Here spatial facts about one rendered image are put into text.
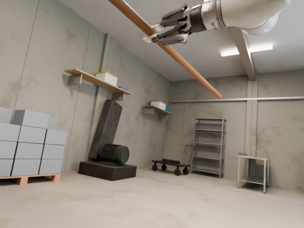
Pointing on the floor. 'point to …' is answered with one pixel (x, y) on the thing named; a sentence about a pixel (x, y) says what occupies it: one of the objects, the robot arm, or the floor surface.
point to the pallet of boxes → (30, 146)
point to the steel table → (253, 176)
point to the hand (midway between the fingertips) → (152, 34)
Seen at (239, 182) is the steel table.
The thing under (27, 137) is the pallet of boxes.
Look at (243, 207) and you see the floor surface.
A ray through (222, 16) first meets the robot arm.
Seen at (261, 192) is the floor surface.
